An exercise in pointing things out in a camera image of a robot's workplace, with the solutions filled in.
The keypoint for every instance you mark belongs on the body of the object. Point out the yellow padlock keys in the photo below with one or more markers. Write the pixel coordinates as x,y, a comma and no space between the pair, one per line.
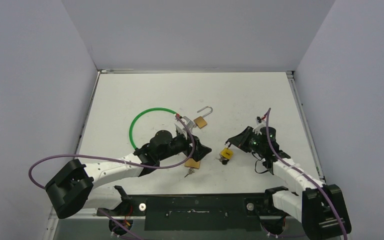
223,161

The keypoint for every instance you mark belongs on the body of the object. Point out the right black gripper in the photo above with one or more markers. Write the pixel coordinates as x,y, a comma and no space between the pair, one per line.
243,139

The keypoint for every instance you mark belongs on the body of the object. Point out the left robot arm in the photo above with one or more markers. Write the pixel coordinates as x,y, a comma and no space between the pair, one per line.
80,186

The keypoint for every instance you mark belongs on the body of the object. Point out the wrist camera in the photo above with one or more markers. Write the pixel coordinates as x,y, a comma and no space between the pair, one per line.
260,124
183,124

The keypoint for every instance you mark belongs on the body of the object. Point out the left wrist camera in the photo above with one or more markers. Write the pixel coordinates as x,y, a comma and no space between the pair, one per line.
183,124

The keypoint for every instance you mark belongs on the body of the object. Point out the yellow black padlock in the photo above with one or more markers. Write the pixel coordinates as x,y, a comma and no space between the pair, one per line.
226,153

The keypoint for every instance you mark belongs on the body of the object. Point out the brass padlock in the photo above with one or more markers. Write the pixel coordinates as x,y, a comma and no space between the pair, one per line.
191,163
200,121

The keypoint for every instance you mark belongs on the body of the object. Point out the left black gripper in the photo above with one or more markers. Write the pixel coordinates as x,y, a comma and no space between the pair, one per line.
199,150

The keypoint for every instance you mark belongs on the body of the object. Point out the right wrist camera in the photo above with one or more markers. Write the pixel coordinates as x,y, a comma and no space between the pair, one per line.
260,124

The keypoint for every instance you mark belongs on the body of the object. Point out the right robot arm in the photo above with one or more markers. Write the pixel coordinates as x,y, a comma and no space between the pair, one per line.
319,207

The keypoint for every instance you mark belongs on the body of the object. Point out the black base frame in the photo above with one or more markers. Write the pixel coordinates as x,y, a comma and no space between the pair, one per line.
252,212

